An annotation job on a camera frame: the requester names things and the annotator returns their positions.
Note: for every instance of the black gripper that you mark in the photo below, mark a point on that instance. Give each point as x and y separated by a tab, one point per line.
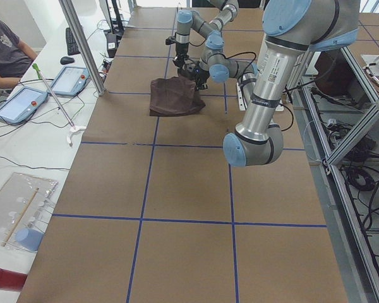
203	76
180	50

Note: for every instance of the dark brown t-shirt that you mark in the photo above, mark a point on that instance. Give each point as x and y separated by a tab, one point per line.
176	96

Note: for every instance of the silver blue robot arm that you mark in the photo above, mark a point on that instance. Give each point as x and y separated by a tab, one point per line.
188	19
291	28

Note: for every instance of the black keyboard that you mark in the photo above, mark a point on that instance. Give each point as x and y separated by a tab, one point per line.
71	44

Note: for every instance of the far teach pendant tablet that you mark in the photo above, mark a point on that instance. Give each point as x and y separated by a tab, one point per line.
70	81

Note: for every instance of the teach pendant tablet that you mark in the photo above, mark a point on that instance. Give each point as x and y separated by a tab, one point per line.
22	105
70	81

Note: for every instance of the black computer mouse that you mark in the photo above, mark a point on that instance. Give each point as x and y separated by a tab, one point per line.
66	60

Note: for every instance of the reacher grabber stick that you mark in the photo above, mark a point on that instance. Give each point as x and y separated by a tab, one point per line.
73	127

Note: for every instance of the near teach pendant tablet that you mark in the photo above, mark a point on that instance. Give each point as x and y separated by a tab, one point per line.
22	105

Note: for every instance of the seated person in grey shirt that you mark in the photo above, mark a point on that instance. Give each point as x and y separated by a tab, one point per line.
16	57

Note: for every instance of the clear plastic sheet board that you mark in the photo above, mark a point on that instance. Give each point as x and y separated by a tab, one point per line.
25	202

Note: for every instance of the light blue plastic cup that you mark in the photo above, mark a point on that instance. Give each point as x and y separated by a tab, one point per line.
29	238

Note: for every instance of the red cylinder tube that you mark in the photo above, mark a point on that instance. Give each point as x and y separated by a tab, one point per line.
11	280

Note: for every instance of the aluminium frame post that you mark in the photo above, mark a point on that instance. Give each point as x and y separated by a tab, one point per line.
73	21

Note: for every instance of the aluminium frame rack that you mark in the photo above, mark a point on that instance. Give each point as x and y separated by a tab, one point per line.
337	94

